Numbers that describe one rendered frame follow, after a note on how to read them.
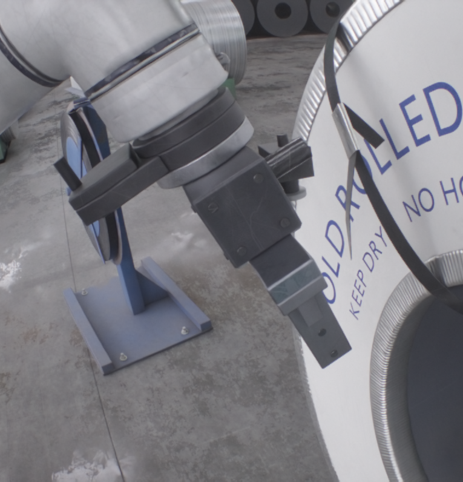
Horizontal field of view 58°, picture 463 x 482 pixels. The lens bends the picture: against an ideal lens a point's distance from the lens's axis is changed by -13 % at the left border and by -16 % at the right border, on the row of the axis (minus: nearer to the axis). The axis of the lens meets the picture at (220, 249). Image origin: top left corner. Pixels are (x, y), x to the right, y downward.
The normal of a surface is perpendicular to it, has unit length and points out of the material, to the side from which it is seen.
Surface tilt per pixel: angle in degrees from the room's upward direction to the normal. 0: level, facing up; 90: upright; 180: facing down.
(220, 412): 0
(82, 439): 0
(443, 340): 85
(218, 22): 64
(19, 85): 126
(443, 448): 36
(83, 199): 93
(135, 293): 90
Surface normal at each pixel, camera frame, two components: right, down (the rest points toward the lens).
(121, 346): -0.11, -0.85
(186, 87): 0.41, 0.24
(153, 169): 0.21, 0.39
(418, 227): -0.93, 0.27
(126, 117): -0.36, 0.64
